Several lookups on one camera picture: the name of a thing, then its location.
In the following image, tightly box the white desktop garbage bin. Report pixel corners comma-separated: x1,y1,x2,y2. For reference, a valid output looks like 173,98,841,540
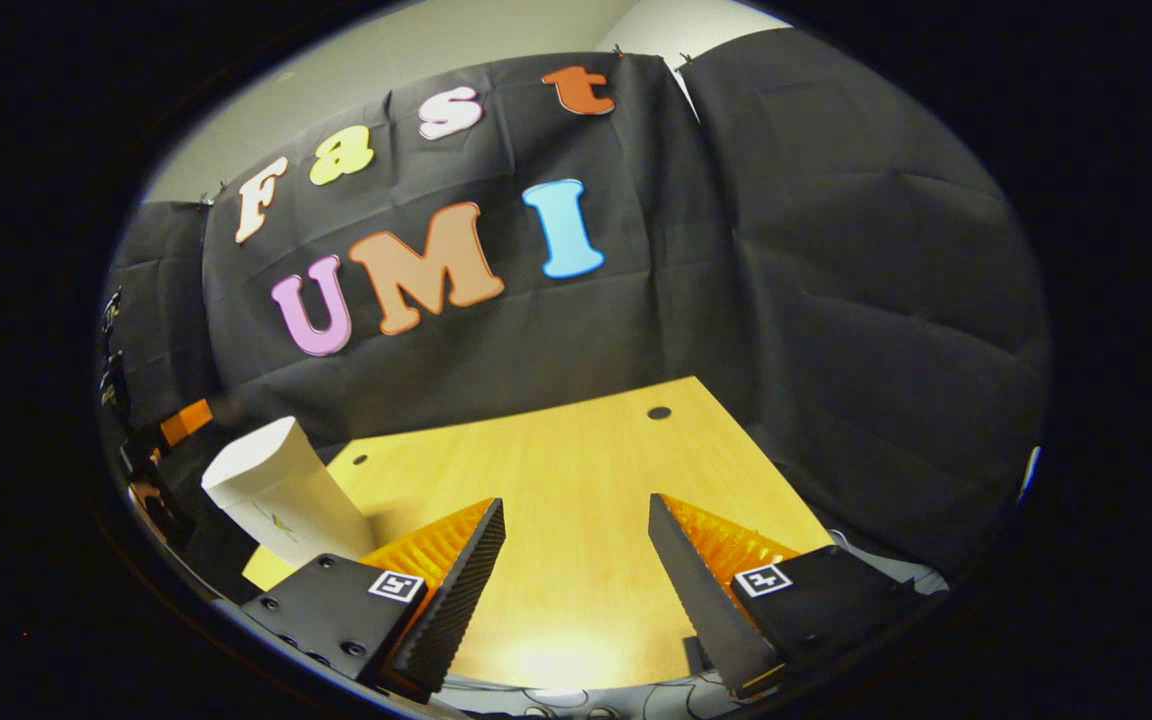
201,416,377,569

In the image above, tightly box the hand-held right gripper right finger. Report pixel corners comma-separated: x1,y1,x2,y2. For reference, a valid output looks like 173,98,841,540
648,493,922,698

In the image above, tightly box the tangle of floor cables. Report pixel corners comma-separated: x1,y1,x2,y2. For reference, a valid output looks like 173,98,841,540
436,678,727,720

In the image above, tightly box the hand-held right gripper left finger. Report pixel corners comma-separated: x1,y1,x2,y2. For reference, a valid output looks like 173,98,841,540
241,498,507,701

